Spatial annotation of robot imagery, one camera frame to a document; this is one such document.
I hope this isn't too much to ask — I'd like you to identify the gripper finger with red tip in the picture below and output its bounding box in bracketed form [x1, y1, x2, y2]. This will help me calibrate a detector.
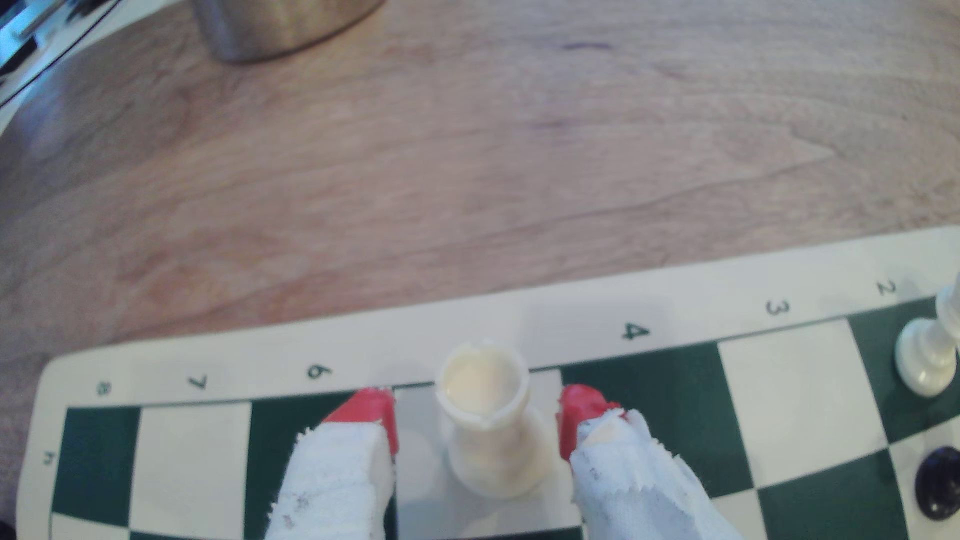
[557, 384, 745, 540]
[263, 387, 400, 540]

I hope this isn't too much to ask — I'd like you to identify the white chess rook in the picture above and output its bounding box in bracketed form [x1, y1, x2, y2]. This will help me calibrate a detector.
[434, 339, 558, 501]

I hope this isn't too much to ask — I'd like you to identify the green white chess mat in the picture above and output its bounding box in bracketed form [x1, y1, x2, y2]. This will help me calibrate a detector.
[15, 225, 960, 540]

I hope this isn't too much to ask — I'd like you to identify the black chess pawn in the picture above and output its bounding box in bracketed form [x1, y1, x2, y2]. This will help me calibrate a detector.
[914, 446, 960, 522]

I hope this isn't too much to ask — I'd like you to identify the white chess bishop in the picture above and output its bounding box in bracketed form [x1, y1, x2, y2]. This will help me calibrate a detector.
[894, 271, 960, 399]

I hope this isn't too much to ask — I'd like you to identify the metal cup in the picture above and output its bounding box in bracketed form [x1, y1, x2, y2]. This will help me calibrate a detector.
[191, 0, 387, 64]

